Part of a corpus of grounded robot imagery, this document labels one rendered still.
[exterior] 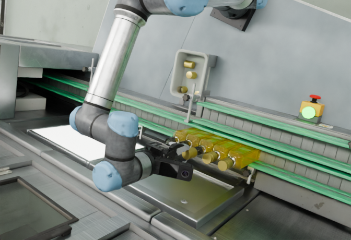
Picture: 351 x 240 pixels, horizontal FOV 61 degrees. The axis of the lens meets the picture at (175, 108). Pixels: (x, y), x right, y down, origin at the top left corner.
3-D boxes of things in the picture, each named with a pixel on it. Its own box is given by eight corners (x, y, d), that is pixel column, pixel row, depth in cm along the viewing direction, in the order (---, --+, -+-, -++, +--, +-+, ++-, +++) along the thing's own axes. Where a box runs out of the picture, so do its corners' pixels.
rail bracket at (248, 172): (250, 176, 120) (237, 185, 109) (254, 160, 119) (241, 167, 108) (260, 180, 118) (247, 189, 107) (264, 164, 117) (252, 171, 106)
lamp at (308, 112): (301, 116, 113) (299, 117, 110) (304, 105, 112) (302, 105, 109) (314, 119, 110) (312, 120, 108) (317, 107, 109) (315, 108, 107)
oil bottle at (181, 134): (197, 137, 133) (168, 144, 116) (199, 124, 132) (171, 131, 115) (208, 141, 130) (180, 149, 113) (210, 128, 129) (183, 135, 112)
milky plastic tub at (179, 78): (178, 94, 153) (168, 94, 146) (186, 49, 148) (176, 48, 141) (208, 102, 143) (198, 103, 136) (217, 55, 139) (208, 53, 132)
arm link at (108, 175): (114, 166, 69) (109, 200, 70) (145, 156, 78) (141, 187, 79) (91, 155, 73) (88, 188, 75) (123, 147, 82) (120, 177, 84)
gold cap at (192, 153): (187, 155, 104) (180, 157, 100) (189, 145, 103) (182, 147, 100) (196, 158, 102) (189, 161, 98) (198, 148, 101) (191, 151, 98)
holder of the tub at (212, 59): (177, 104, 154) (168, 105, 148) (187, 50, 149) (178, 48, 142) (206, 112, 145) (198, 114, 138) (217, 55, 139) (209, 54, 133)
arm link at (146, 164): (144, 160, 78) (140, 188, 80) (155, 156, 82) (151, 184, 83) (124, 150, 82) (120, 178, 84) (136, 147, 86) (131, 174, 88)
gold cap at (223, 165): (234, 161, 97) (229, 164, 94) (230, 170, 99) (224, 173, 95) (225, 155, 99) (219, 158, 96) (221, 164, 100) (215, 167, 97)
